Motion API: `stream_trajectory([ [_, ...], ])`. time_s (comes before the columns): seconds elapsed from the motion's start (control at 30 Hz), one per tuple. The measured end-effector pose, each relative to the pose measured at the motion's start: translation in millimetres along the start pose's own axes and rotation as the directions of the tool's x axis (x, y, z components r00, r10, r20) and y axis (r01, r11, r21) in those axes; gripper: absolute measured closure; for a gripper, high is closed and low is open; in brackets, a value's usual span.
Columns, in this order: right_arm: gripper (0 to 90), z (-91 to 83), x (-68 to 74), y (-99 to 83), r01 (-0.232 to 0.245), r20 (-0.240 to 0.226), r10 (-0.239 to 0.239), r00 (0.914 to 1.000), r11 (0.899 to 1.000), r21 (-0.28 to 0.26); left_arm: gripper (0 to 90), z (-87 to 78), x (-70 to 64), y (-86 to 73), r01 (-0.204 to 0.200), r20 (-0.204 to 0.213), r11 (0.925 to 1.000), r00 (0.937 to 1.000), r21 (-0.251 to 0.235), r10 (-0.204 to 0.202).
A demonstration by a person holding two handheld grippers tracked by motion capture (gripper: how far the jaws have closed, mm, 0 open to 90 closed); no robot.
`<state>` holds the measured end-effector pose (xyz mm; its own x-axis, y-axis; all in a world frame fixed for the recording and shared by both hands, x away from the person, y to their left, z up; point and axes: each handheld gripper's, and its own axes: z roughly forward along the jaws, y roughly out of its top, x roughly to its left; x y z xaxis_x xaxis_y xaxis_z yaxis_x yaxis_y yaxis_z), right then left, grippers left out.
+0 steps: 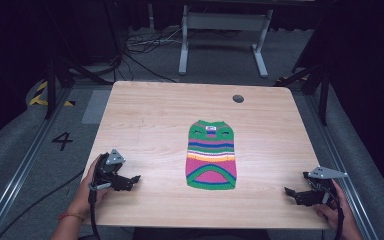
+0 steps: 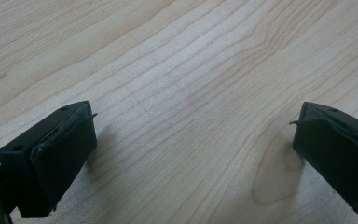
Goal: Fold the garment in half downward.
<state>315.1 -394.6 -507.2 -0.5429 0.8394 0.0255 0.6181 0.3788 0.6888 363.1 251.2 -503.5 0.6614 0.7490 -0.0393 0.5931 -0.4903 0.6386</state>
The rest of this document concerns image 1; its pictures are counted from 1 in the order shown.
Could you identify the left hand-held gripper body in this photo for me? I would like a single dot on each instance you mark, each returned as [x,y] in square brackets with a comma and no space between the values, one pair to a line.
[108,170]

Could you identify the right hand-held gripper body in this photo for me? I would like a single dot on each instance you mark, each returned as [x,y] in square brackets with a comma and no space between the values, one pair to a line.
[320,186]

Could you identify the person's right hand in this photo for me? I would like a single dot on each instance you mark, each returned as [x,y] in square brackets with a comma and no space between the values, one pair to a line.
[338,213]

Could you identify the person's left hand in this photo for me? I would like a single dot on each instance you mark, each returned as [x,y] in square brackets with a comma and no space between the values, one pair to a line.
[86,196]

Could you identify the striped knitted pet sweater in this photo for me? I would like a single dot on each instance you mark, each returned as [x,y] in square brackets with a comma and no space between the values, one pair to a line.
[211,156]

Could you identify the yellow black floor tape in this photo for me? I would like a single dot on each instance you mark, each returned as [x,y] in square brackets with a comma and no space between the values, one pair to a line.
[41,96]

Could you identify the black metal stand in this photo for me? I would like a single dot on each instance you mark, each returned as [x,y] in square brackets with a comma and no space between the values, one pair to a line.
[316,83]
[58,76]

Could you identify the grey round table grommet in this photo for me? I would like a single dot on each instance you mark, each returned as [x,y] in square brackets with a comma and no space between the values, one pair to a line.
[238,98]

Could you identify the silver metal floor rail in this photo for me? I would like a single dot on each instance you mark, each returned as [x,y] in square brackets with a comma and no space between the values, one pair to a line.
[340,160]
[16,173]

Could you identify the white metal table frame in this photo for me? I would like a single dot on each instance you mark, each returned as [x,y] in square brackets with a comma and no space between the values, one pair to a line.
[225,21]

